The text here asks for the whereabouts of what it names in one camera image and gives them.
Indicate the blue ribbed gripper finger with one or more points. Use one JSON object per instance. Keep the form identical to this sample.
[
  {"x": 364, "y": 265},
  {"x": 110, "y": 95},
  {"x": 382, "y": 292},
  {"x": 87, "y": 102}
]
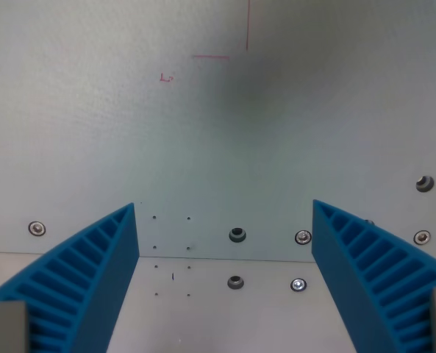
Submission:
[
  {"x": 92, "y": 279},
  {"x": 364, "y": 279}
]

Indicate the silver hex socket screw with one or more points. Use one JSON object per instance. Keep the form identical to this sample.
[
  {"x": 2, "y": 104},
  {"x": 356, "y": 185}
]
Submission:
[
  {"x": 421, "y": 237},
  {"x": 302, "y": 237},
  {"x": 37, "y": 228},
  {"x": 298, "y": 284}
]

